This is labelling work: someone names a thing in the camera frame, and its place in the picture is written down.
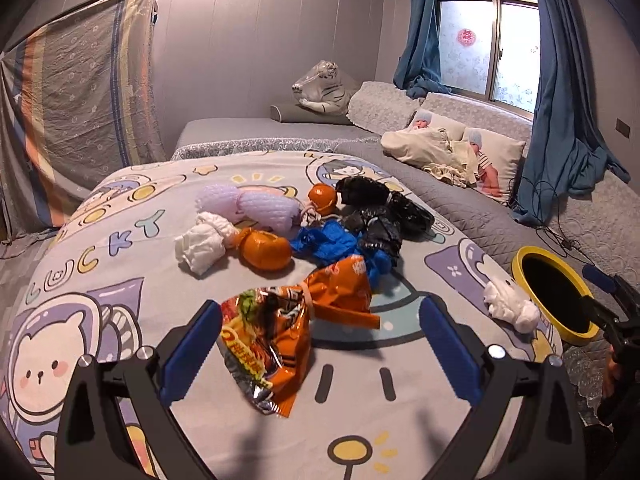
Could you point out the grey mattress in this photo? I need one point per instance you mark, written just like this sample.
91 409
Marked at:
250 130

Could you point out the grey pillow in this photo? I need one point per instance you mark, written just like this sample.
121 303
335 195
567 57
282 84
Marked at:
290 112

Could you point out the orange snack bag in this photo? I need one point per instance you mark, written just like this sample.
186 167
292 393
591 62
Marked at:
285 325

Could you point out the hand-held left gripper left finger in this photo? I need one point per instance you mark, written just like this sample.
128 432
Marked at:
192 347

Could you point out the cartoon printed blanket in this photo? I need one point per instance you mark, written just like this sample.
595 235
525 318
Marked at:
125 280

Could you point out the blue plastic bag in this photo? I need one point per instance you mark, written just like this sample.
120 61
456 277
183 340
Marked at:
330 242

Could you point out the striped hanging cloth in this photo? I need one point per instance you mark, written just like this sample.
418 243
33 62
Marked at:
75 110

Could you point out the black plastic bag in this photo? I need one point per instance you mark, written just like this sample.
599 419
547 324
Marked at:
362 190
410 215
377 235

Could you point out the person's right hand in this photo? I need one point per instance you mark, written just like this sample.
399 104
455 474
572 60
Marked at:
609 377

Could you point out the small orange fruit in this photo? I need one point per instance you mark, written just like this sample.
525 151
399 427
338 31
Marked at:
321 198

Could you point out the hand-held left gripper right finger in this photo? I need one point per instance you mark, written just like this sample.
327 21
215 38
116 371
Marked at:
450 352

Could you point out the large orange fruit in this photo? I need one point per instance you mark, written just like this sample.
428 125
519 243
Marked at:
265 251

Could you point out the purple foam fruit net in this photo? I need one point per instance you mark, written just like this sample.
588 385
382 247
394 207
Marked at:
217 201
272 212

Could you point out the grey quilted sofa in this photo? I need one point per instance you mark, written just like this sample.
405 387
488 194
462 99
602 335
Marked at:
450 200

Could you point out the yellow rimmed black bin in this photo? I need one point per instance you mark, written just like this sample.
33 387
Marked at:
555 290

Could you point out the wall socket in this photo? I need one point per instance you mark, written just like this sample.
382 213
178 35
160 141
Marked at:
623 128

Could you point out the cream cloth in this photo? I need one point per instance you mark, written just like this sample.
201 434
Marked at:
415 147

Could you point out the white tissue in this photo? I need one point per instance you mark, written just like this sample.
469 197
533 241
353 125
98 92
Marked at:
202 242
510 305

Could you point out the red window sticker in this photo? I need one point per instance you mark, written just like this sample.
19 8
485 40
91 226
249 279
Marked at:
466 37

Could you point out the white tiger plush toy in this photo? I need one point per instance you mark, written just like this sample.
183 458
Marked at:
325 90

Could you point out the small white crumpled wrapper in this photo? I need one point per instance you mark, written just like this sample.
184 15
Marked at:
311 215

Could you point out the baby print pillow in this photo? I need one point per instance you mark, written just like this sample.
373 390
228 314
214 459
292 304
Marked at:
430 120
497 160

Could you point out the window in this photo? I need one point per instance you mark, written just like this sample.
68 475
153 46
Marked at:
515 50

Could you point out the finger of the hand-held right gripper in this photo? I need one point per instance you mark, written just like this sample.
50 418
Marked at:
600 312
599 277

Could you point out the blue curtain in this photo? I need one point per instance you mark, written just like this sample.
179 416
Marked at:
560 135
420 35

